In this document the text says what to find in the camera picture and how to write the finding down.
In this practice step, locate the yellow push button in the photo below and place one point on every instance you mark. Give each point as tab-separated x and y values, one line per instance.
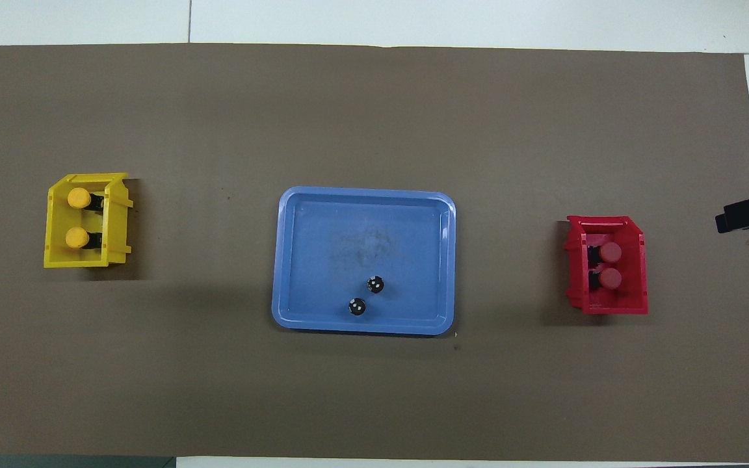
78	198
77	237

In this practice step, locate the red push button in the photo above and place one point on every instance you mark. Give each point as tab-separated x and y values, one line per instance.
610	279
610	252

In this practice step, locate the red plastic bin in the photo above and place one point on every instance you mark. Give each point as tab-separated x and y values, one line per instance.
634	302

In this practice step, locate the blue plastic tray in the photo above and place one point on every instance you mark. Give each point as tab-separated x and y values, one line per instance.
322	260

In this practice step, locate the yellow plastic bin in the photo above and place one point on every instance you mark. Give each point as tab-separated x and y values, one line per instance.
56	257

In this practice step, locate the brown table mat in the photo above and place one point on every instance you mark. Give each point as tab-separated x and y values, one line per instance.
374	97

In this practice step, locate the black cylindrical capacitor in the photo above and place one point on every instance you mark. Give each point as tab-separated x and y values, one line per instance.
375	285
357	307

